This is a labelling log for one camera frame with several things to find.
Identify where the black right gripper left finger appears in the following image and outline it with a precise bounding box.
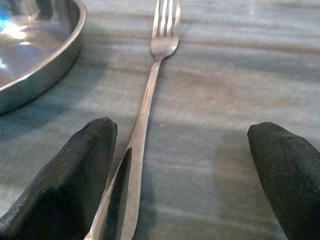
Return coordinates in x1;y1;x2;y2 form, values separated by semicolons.
0;116;118;240

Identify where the shallow stainless steel bowl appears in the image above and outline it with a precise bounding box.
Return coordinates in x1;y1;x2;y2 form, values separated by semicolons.
0;0;88;117

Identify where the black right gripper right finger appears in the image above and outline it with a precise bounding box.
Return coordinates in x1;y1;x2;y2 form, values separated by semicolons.
246;121;320;240

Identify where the stainless steel fork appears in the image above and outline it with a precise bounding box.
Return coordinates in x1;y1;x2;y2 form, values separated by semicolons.
83;0;182;240

